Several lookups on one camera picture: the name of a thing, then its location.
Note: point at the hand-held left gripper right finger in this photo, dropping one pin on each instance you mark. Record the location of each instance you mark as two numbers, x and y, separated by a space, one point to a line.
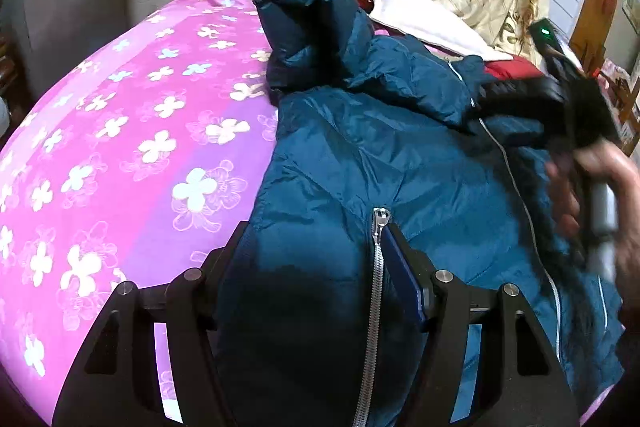
400 277

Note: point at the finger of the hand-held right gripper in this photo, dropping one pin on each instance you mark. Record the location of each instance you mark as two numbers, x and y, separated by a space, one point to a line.
515 99

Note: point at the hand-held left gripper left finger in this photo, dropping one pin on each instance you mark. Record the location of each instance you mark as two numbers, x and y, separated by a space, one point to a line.
219 253

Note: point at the dark teal puffer jacket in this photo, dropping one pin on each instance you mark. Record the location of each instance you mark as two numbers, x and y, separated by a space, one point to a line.
350 157

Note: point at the person's right hand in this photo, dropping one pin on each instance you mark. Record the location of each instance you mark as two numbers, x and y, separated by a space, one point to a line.
629 207

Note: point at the red pillow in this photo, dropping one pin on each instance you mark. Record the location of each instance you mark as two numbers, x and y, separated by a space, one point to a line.
512 69

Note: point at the white pillow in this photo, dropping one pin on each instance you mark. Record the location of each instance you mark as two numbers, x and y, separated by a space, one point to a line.
415 14

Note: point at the pink floral bedsheet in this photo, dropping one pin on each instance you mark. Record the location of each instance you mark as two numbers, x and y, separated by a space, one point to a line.
125 132

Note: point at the dark wooden furniture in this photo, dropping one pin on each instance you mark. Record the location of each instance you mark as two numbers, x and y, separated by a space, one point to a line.
12 77

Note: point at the wall picture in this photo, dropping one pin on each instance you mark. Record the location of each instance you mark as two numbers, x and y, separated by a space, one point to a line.
632 9

